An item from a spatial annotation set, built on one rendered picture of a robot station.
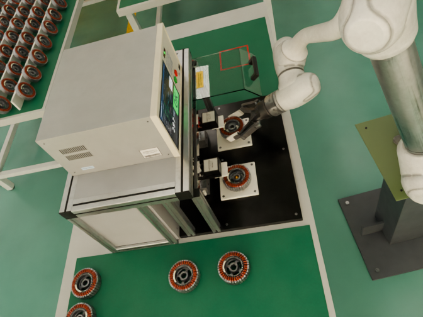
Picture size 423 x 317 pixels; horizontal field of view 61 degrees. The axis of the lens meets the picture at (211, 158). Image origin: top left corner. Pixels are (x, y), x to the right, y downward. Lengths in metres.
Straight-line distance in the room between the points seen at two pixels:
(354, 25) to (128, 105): 0.64
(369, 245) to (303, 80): 1.10
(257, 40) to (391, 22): 1.31
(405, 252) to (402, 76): 1.32
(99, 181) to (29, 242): 1.70
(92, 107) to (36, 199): 1.98
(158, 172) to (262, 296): 0.54
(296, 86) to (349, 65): 1.63
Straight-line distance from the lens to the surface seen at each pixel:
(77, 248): 1.65
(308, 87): 1.35
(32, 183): 3.19
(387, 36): 0.83
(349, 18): 0.84
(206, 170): 1.35
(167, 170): 1.15
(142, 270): 1.46
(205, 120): 1.50
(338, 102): 2.70
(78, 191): 1.27
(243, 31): 2.16
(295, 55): 1.41
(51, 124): 1.21
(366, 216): 2.21
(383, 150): 1.54
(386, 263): 2.12
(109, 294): 1.50
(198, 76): 1.47
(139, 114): 1.05
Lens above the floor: 2.01
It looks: 52 degrees down
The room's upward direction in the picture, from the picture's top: 25 degrees counter-clockwise
